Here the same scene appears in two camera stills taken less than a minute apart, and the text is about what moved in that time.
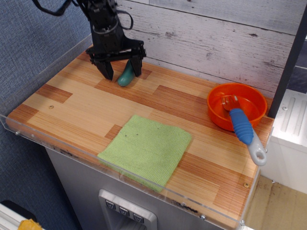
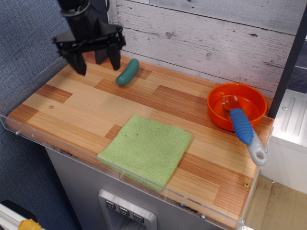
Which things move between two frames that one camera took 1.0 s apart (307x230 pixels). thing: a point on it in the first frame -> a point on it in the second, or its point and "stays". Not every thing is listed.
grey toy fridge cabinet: x=102 y=198 stays
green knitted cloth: x=147 y=151 stays
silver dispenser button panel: x=118 y=212 stays
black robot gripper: x=112 y=44 -> x=89 y=30
